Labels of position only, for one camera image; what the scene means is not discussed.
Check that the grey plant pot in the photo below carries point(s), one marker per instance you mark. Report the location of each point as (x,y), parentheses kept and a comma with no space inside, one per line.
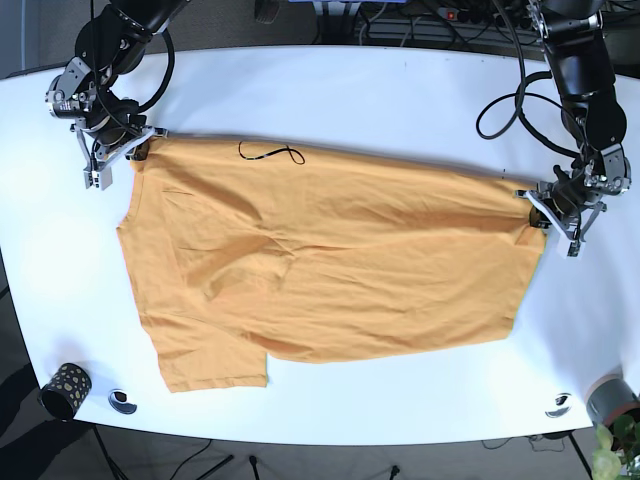
(609,398)

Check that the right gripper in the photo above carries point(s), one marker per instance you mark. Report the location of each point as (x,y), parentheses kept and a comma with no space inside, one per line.
(100,158)

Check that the green potted plant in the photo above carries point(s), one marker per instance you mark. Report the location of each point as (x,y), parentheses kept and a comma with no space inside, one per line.
(617,454)

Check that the right silver table grommet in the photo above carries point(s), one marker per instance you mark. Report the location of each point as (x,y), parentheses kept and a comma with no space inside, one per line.
(559,406)

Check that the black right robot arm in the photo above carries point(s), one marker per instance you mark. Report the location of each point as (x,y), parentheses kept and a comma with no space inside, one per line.
(110,45)

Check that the left silver table grommet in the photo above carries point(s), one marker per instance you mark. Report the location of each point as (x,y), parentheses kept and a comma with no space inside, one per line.
(121,403)

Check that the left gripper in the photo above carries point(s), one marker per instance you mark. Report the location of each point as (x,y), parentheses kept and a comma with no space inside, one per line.
(556,206)

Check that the black dotted cup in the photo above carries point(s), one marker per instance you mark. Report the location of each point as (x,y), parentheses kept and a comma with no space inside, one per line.
(64,394)

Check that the silver table grommet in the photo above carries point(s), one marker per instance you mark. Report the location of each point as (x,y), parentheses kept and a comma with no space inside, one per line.
(121,403)
(559,406)

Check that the orange yellow T-shirt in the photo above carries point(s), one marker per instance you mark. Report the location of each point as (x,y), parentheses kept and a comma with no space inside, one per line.
(238,253)

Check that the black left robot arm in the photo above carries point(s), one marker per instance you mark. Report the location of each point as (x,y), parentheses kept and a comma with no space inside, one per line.
(572,42)

